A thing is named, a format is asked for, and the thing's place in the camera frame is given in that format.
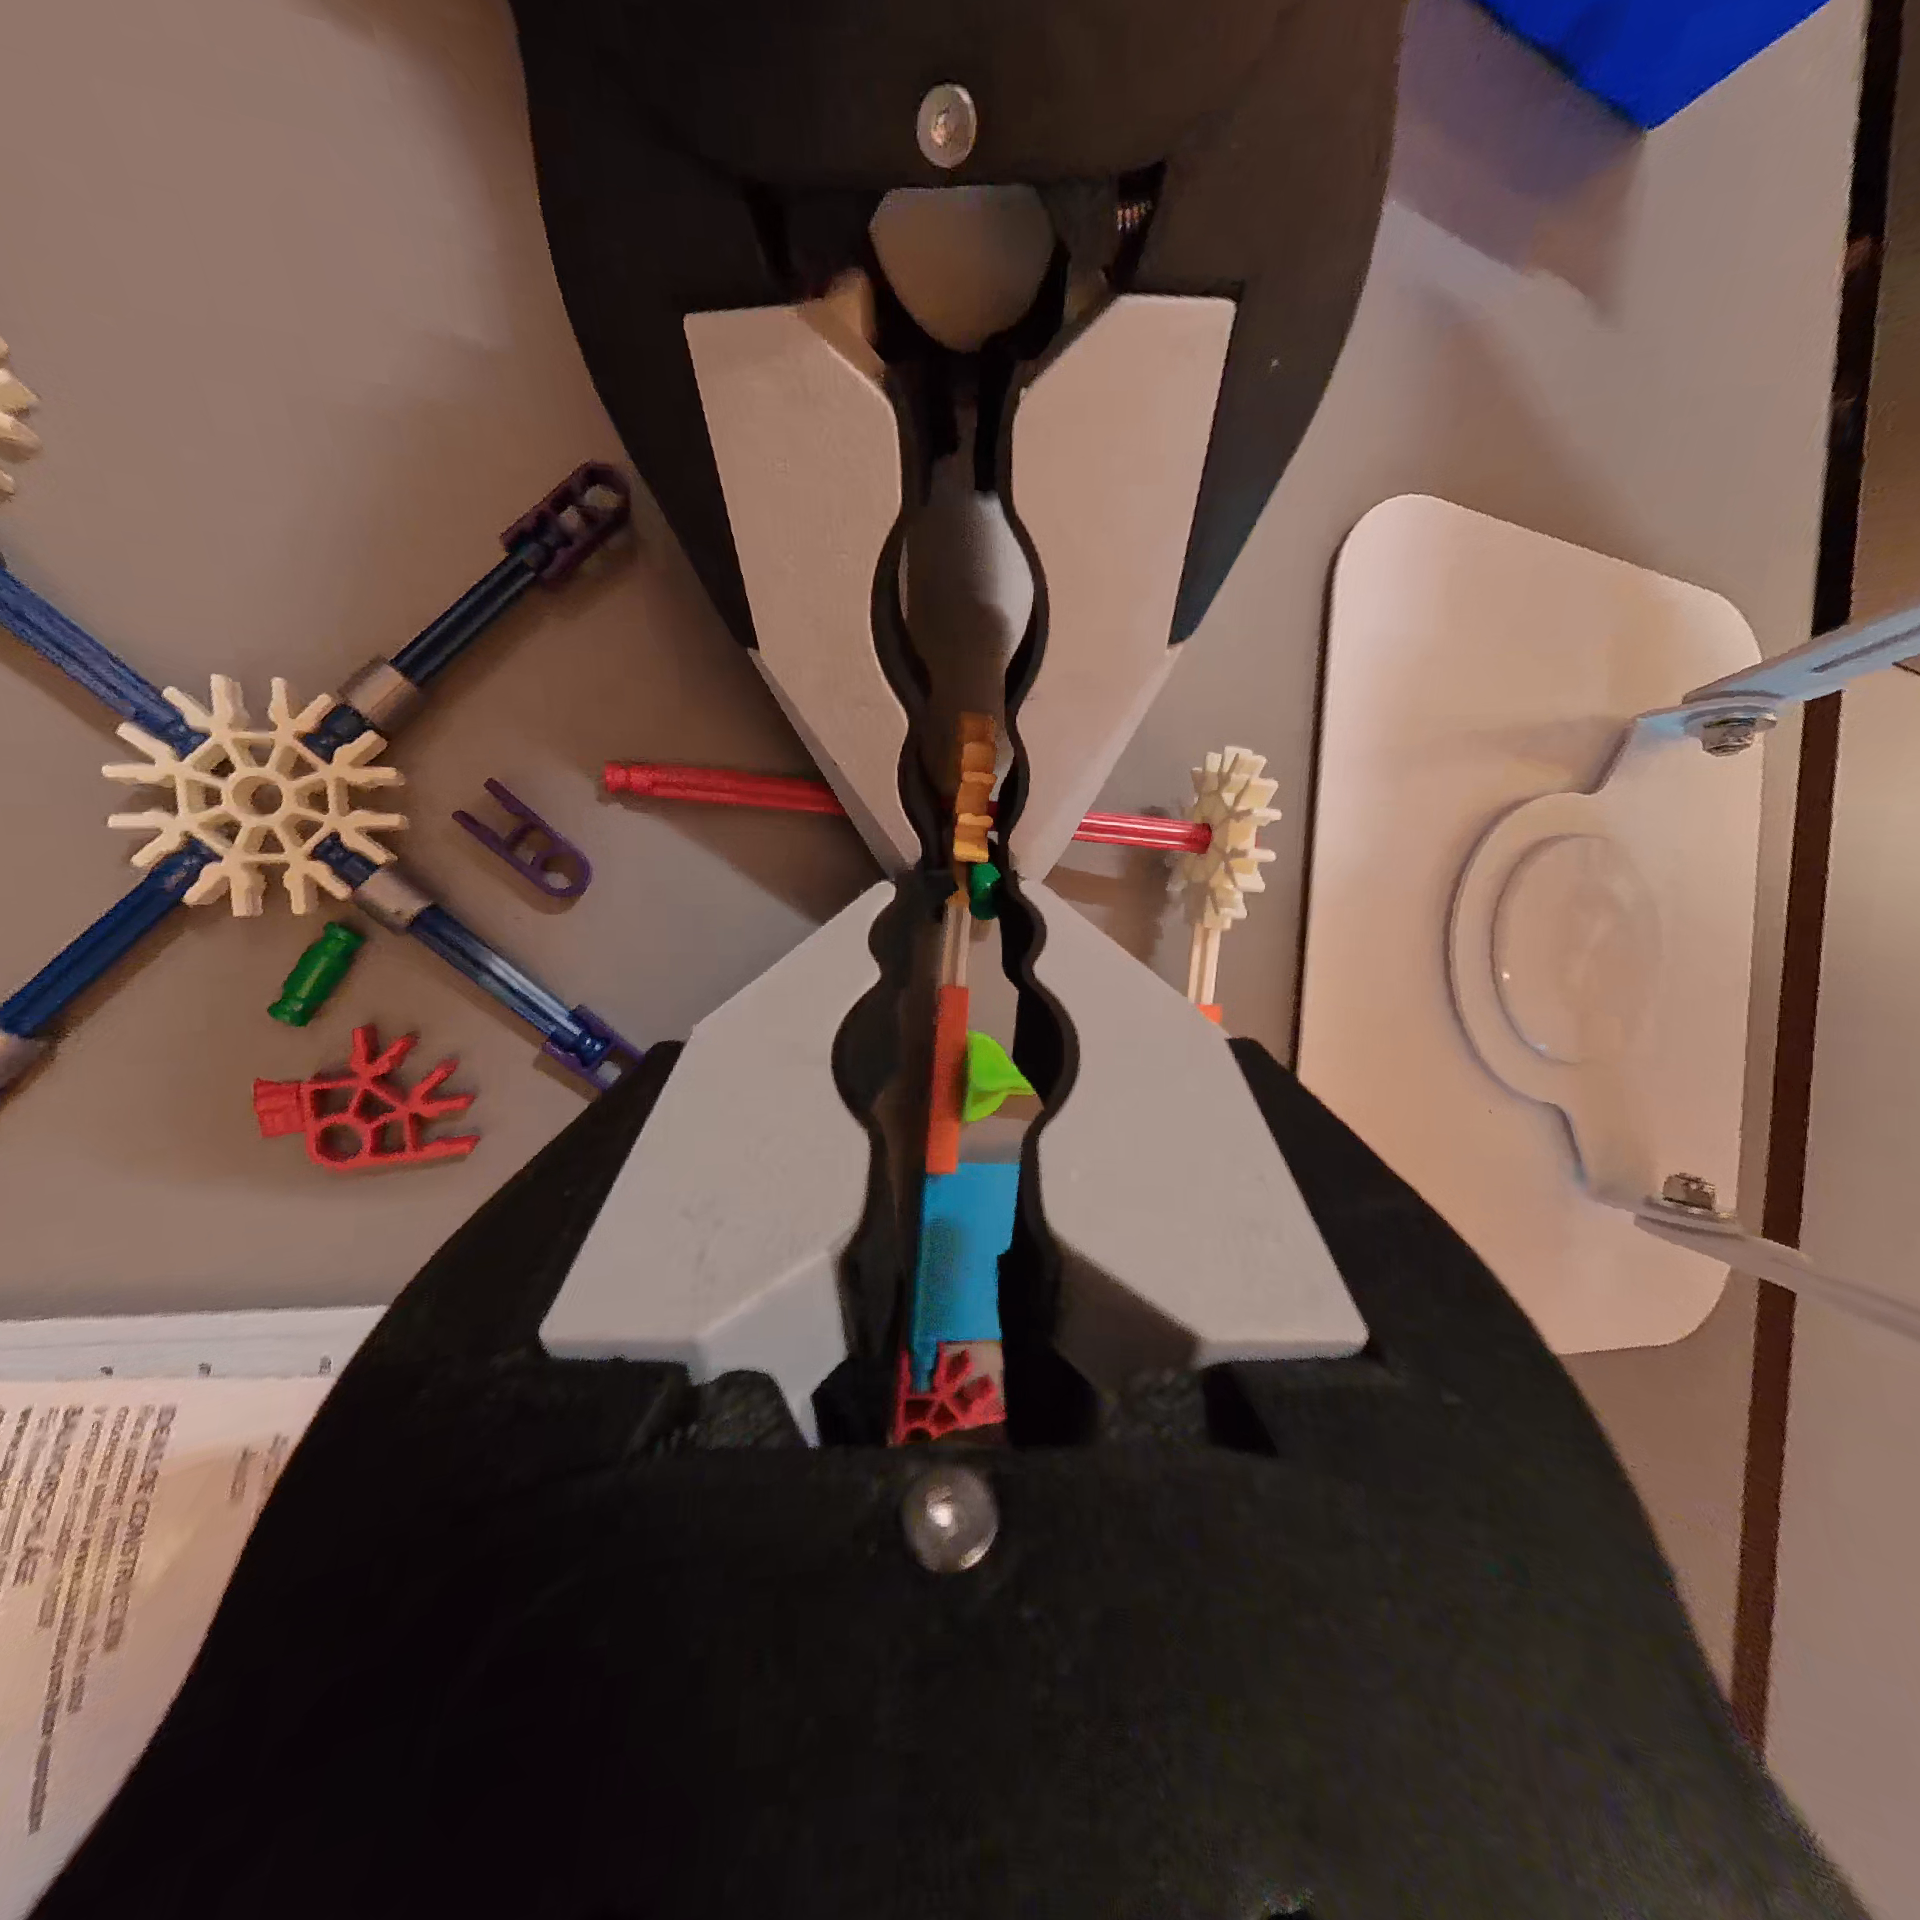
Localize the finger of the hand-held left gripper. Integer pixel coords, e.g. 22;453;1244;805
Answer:
998;287;1253;882
678;267;928;875

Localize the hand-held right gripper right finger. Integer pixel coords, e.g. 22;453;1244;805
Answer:
998;869;1375;1447

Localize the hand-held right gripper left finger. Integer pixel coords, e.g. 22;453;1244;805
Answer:
538;875;923;1447

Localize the colourful toy cart frame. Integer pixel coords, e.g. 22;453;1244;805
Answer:
599;705;1290;1447

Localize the blue rod cross white hub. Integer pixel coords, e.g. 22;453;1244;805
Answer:
0;458;650;1105

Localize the purple toy clip connector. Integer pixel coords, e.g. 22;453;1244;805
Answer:
451;777;596;905

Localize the red toy fan connector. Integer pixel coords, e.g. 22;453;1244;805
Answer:
250;1021;484;1174

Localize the tagged blue plastic bin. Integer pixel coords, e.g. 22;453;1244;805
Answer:
1473;0;1840;132

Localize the toy instruction booklet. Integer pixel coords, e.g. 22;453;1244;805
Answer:
0;1302;396;1846

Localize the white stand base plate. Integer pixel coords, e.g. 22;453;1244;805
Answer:
1291;493;1769;1357

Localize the stand foot bracket with dome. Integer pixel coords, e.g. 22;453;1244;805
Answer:
1449;705;1779;1216

